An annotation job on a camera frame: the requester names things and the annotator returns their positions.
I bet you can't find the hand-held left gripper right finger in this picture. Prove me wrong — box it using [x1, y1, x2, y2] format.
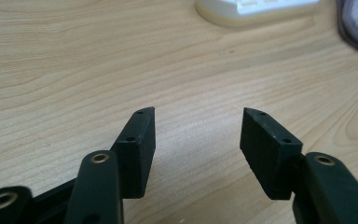
[239, 106, 304, 201]

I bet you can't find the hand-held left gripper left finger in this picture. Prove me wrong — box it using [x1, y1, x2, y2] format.
[109, 106, 157, 200]

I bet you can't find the white power strip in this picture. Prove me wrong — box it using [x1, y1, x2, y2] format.
[194, 0, 322, 30]

